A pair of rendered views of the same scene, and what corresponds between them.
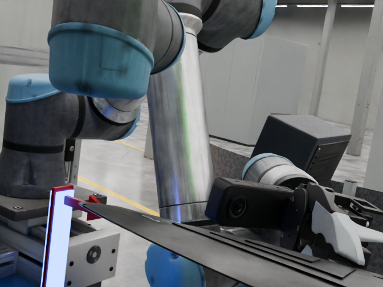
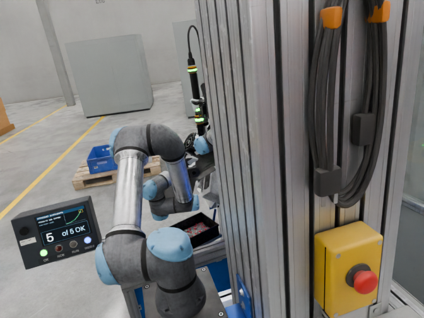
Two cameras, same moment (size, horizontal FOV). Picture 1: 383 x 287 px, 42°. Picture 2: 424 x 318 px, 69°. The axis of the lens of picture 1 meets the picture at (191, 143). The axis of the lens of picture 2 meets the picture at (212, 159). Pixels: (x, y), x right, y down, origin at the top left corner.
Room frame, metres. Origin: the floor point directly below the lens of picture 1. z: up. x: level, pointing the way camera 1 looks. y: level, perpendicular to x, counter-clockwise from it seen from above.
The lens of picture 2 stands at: (1.41, 0.90, 1.77)
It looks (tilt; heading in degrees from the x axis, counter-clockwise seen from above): 22 degrees down; 223
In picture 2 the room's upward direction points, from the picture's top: 7 degrees counter-clockwise
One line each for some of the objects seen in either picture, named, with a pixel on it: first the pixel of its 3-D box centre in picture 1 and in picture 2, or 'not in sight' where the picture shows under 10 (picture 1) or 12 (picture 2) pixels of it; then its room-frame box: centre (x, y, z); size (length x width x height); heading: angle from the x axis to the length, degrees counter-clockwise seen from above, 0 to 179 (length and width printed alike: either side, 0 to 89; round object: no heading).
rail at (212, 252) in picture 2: not in sight; (217, 250); (0.55, 0.07, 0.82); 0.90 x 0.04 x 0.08; 149
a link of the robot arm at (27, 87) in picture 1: (40, 107); (169, 255); (0.98, 0.30, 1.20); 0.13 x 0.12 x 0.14; 131
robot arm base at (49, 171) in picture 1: (31, 164); (178, 286); (0.98, 0.31, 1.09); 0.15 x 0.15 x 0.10
